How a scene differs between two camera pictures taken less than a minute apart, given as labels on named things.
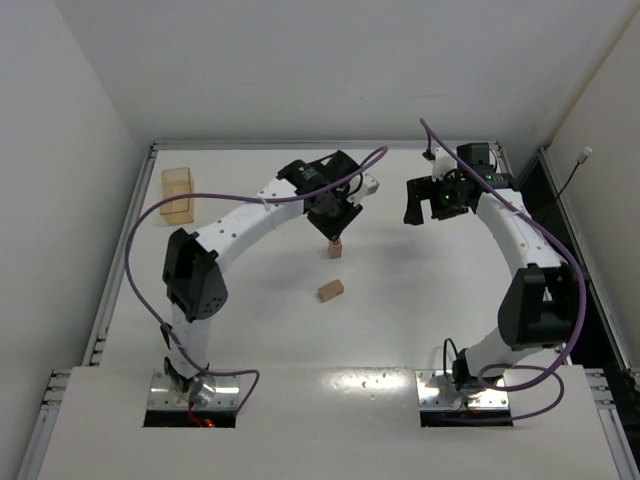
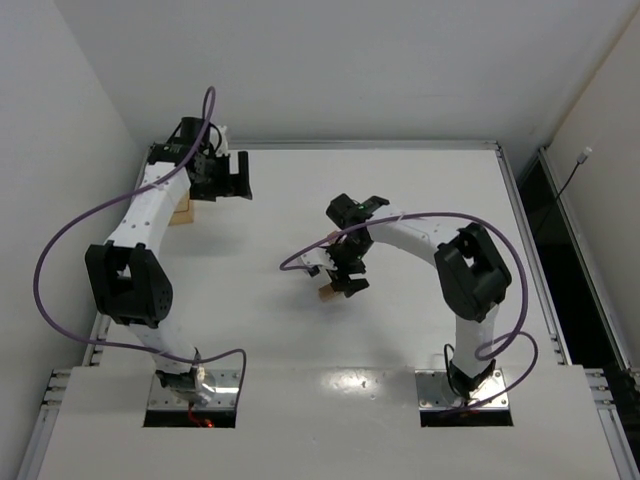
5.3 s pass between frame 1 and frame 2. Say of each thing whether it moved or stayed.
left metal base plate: stayed
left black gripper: moved
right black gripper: moved
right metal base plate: stayed
